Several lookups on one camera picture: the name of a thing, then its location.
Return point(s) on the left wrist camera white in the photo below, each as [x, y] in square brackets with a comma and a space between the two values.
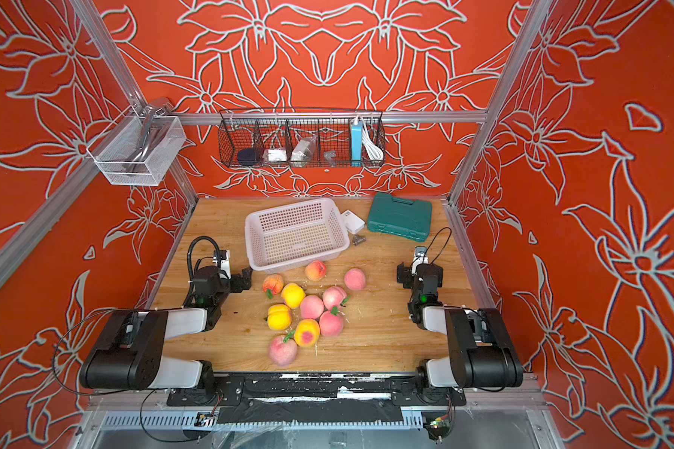
[222, 262]

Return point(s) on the pink peach with leaf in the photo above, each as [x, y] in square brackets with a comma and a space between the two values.
[331, 322]
[334, 296]
[283, 350]

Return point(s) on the small white box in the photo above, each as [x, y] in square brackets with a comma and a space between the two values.
[352, 222]

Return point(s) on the pink peach with leaf lower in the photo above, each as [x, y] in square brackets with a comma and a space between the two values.
[331, 322]

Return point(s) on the pink peach front with leaf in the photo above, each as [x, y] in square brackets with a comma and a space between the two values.
[283, 350]

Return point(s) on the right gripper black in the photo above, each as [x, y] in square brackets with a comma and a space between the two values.
[405, 271]

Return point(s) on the green plastic tool case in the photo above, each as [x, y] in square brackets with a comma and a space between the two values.
[401, 217]

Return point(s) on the small metal fitting on table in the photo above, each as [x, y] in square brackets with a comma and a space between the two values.
[358, 239]

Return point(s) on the orange pink peach near basket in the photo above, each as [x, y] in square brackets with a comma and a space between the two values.
[316, 271]

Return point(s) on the light blue box in basket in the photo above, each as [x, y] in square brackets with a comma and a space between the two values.
[356, 144]

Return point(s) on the pink peach with leaf upper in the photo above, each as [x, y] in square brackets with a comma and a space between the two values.
[334, 296]

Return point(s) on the yellow red peach front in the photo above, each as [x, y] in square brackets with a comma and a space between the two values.
[307, 333]

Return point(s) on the white adapter in basket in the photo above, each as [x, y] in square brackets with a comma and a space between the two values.
[275, 155]

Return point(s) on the metal tongs in bin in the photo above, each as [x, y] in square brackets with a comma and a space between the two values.
[146, 136]

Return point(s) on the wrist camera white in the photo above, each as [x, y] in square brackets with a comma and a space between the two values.
[222, 262]
[420, 257]

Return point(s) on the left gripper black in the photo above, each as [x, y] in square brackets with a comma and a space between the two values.
[235, 282]

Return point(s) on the black wire wall basket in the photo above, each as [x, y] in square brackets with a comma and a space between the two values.
[252, 128]

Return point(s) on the white packet in basket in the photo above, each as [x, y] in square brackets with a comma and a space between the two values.
[304, 152]

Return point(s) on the pink plastic perforated basket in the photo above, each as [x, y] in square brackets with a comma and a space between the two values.
[294, 235]

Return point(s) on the orange red peach with leaf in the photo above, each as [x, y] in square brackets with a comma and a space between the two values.
[273, 285]

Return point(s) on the dark round object in basket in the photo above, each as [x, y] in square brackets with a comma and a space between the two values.
[247, 157]

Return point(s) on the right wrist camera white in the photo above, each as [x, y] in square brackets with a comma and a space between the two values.
[420, 257]

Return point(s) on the clear plastic wall bin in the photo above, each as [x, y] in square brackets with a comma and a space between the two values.
[112, 155]

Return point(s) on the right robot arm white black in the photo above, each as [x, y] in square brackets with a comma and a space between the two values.
[481, 352]

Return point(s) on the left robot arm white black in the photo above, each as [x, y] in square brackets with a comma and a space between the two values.
[128, 354]

